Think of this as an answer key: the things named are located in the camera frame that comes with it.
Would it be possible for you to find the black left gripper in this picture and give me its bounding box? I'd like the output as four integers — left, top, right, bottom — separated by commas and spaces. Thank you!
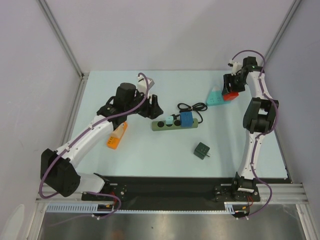
125, 89, 163, 120

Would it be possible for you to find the red cube socket adapter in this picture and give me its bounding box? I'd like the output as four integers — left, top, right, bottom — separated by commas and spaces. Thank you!
222, 92, 239, 102

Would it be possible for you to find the light blue plug charger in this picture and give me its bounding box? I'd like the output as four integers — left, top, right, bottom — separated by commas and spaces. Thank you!
165, 115, 174, 125

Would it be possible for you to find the teal mountain-shaped power strip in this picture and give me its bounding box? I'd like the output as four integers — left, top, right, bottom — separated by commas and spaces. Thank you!
206, 86, 225, 107

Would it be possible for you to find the blue cube socket adapter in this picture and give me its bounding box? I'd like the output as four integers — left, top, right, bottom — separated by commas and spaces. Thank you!
180, 111, 194, 128

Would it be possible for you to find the orange power strip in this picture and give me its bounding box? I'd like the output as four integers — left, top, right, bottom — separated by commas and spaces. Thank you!
106, 121, 128, 150

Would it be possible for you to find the dark green cube socket adapter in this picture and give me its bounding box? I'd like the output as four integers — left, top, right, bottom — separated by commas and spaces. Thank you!
193, 142, 210, 160

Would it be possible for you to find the beige cube socket adapter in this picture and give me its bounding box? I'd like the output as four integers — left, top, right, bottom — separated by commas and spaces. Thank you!
110, 125, 126, 139

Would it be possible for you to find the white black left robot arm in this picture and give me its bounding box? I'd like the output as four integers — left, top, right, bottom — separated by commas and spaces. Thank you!
40, 77, 163, 200

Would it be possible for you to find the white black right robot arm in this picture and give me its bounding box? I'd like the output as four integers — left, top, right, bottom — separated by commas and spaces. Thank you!
222, 56, 279, 202

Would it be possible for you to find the green power strip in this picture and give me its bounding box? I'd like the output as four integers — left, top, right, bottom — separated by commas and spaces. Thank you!
151, 118, 199, 132

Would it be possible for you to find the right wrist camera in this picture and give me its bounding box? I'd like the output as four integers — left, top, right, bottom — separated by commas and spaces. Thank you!
228, 59, 242, 76

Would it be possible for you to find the black coiled power cord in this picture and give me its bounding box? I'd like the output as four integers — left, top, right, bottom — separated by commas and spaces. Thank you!
172, 102, 208, 125

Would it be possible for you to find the right aluminium frame post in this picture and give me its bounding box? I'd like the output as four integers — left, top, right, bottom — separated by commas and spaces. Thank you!
260, 0, 304, 70

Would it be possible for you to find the aluminium frame post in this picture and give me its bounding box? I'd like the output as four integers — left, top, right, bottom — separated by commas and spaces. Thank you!
260, 0, 304, 70
34, 0, 88, 81

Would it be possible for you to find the white cable duct rail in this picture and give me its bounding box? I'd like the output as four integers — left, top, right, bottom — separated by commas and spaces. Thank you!
46, 203, 249, 217

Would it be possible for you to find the left aluminium frame post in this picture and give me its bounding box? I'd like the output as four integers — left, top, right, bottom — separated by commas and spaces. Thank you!
34, 0, 88, 81

